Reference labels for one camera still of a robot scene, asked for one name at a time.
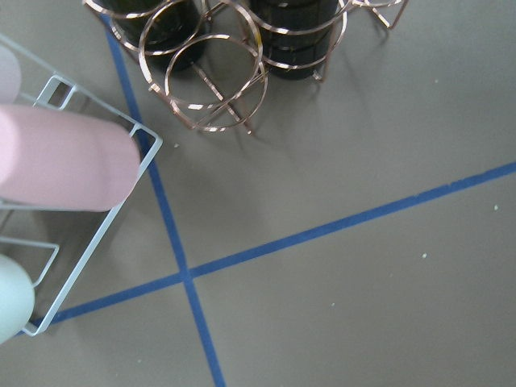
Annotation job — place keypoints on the dark wine bottle front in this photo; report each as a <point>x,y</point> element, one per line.
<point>295,57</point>

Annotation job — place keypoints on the dark wine bottle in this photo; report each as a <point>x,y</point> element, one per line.
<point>165,26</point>
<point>295,57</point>

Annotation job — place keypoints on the dark wine bottle back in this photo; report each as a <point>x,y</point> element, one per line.
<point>165,26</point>

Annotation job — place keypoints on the pink upturned cup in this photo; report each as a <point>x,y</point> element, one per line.
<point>63,160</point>

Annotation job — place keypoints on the pale green cup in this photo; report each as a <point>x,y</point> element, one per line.
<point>17,298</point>

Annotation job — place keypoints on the white upturned cup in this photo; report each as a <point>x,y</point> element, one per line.
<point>10,75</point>

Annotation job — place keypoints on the copper wire bottle rack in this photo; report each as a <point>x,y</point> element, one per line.
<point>219,79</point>

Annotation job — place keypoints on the white wire cup rack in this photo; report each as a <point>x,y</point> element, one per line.
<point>56,96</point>

